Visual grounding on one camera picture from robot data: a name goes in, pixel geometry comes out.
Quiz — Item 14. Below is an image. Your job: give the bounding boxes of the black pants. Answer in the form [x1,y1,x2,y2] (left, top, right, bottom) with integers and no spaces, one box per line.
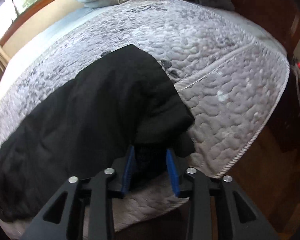
[0,45,194,222]

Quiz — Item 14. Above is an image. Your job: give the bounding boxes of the grey quilted bedspread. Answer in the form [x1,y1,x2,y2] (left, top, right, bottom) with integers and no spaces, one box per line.
[0,0,289,239]

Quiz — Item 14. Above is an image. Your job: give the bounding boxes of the light blue bed sheet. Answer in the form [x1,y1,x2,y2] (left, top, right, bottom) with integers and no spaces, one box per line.
[5,6,98,71]

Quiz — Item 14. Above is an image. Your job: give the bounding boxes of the dark wooden headboard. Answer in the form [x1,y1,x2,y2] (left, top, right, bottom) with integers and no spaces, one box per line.
[231,0,300,57]

